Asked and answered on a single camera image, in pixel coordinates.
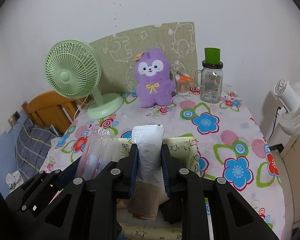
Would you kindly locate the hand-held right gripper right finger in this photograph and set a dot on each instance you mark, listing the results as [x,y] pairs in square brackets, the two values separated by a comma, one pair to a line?
[165,175]

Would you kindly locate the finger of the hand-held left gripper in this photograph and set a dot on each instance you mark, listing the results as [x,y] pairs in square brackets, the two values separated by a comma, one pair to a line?
[65,178]
[41,176]

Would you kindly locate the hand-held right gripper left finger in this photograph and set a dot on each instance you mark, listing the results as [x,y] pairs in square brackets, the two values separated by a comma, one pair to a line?
[133,175]

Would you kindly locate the yellow cartoon print storage box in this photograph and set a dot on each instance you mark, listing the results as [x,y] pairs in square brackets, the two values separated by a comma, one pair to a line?
[180,147]

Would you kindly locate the black soft cloth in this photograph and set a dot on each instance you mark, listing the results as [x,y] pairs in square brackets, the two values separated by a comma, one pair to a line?
[170,210]

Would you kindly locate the clear plastic bag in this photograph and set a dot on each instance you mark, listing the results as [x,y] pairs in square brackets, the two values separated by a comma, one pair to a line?
[148,140]
[100,150]

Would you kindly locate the white patterned cloth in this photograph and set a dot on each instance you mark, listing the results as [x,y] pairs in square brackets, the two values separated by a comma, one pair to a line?
[13,180]

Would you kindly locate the grey plaid blanket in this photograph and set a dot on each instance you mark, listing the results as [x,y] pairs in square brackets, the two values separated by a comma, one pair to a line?
[32,142]

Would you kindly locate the blue bed sheet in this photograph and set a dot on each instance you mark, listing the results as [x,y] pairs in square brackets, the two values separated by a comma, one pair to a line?
[5,150]

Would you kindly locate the wooden headboard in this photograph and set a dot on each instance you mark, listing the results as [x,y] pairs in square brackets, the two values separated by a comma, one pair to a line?
[45,105]

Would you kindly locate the purple plush toy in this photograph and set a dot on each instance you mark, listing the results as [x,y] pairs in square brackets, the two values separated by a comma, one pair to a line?
[152,95]

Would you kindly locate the cotton swab jar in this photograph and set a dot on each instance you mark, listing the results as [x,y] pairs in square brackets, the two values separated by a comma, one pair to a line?
[182,88]

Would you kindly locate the orange scissors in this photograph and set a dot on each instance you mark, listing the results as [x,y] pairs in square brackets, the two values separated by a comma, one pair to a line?
[183,79]

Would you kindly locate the glass mug jar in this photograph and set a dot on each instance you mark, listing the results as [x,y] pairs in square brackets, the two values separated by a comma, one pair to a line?
[210,87]

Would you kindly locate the green desk fan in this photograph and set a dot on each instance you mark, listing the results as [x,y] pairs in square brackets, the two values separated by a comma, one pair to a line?
[70,72]

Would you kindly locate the green plastic cup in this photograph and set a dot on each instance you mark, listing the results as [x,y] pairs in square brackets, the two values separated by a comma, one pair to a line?
[212,55]

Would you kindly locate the beige wooden door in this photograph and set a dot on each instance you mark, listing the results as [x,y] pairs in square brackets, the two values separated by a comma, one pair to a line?
[297,155]

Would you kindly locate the green patterned board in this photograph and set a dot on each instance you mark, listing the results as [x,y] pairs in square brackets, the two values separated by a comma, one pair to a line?
[130,37]

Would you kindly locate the white standing fan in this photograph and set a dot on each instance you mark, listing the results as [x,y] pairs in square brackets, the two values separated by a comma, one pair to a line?
[295,115]

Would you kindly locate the wall socket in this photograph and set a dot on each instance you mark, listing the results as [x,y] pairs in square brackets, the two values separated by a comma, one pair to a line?
[15,115]

